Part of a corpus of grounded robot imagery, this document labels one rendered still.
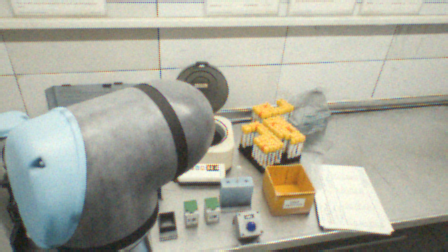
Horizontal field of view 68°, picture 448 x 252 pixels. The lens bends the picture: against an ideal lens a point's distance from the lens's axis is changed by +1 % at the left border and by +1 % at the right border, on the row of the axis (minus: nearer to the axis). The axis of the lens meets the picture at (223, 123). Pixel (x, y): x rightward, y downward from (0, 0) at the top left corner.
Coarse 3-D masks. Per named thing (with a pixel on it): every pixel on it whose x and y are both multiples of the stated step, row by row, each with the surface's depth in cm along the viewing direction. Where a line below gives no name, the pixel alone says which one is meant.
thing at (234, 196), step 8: (224, 184) 104; (232, 184) 104; (240, 184) 104; (248, 184) 104; (224, 192) 104; (232, 192) 105; (240, 192) 105; (248, 192) 106; (224, 200) 106; (232, 200) 107; (240, 200) 107; (248, 200) 108; (224, 208) 107; (232, 208) 107; (240, 208) 108; (248, 208) 108
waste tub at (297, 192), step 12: (276, 168) 113; (288, 168) 114; (300, 168) 114; (264, 180) 114; (276, 180) 116; (288, 180) 117; (300, 180) 115; (264, 192) 114; (276, 192) 102; (288, 192) 115; (300, 192) 103; (312, 192) 103; (276, 204) 104; (288, 204) 105; (300, 204) 106
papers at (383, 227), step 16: (336, 176) 123; (352, 176) 123; (320, 192) 115; (336, 192) 116; (352, 192) 116; (368, 192) 117; (320, 208) 109; (336, 208) 110; (352, 208) 110; (368, 208) 111; (336, 224) 104; (352, 224) 105; (368, 224) 105; (384, 224) 105
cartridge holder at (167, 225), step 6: (162, 216) 101; (168, 216) 102; (174, 216) 100; (162, 222) 101; (168, 222) 101; (174, 222) 99; (162, 228) 97; (168, 228) 97; (174, 228) 98; (162, 234) 97; (168, 234) 97; (174, 234) 97
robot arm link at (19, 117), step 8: (8, 112) 69; (16, 112) 69; (0, 120) 66; (8, 120) 67; (16, 120) 67; (24, 120) 67; (0, 128) 64; (8, 128) 65; (0, 136) 65; (0, 144) 65; (0, 152) 65; (0, 160) 70
